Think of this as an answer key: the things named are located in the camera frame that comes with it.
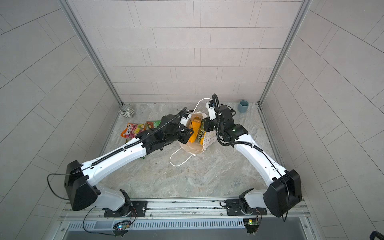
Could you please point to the yellow snack package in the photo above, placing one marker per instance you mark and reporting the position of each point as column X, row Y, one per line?
column 201, row 134
column 195, row 125

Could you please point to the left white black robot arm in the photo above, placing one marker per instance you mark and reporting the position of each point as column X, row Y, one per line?
column 82, row 181

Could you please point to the teal ceramic cup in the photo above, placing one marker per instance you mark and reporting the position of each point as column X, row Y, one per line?
column 243, row 106

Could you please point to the green chip snack bag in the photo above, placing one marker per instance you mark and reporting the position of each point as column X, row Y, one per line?
column 152, row 124

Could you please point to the right circuit board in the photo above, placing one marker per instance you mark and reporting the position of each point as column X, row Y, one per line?
column 251, row 225

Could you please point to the striped ceramic mug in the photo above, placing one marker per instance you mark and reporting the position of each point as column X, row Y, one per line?
column 127, row 111

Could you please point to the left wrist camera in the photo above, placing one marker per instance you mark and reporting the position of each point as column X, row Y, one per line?
column 185, row 118

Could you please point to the left green circuit board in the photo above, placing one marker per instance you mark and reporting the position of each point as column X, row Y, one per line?
column 122, row 226

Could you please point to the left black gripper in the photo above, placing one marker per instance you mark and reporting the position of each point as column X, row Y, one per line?
column 186, row 133

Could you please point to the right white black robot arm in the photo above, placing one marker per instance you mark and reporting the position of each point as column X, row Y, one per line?
column 284, row 187

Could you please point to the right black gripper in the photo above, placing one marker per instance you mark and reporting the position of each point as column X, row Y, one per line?
column 207, row 122

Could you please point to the right aluminium corner post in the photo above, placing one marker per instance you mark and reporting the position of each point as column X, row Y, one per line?
column 304, row 7

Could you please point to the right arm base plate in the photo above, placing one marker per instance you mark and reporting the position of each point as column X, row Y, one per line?
column 240, row 208

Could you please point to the aluminium mounting rail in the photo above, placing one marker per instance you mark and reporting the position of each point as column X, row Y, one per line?
column 168, row 208

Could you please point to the white printed paper bag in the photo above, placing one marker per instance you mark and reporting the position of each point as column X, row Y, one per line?
column 195, row 148

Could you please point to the aluminium corner post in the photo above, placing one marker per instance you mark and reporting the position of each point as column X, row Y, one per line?
column 65, row 6
column 304, row 7

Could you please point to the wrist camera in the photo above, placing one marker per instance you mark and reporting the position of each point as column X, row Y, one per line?
column 211, row 109
column 185, row 118

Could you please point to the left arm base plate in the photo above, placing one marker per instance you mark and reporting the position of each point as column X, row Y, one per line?
column 134, row 209

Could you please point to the left aluminium corner post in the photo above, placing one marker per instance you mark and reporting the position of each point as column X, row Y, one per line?
column 65, row 6

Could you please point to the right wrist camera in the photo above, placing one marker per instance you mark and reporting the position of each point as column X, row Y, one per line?
column 211, row 109

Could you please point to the pink orange candy bag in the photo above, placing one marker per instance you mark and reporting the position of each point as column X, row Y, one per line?
column 132, row 130

